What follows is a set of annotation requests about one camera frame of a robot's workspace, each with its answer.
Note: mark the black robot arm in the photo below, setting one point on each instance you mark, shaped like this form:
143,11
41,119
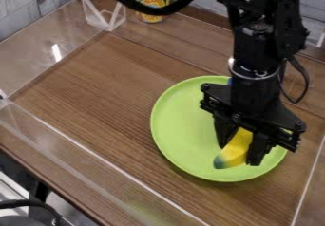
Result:
268,35

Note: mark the yellow toy banana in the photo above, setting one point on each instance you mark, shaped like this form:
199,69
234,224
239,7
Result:
231,155

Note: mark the clear acrylic tray wall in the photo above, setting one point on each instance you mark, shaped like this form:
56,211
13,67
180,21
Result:
81,87

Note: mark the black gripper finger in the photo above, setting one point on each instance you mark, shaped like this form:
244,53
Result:
258,149
224,129

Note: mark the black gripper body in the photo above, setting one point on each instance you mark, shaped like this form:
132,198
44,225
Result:
251,102

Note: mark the green round plate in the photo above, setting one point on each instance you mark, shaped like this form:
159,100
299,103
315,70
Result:
183,134

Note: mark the black metal table bracket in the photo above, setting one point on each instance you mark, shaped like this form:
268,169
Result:
38,193

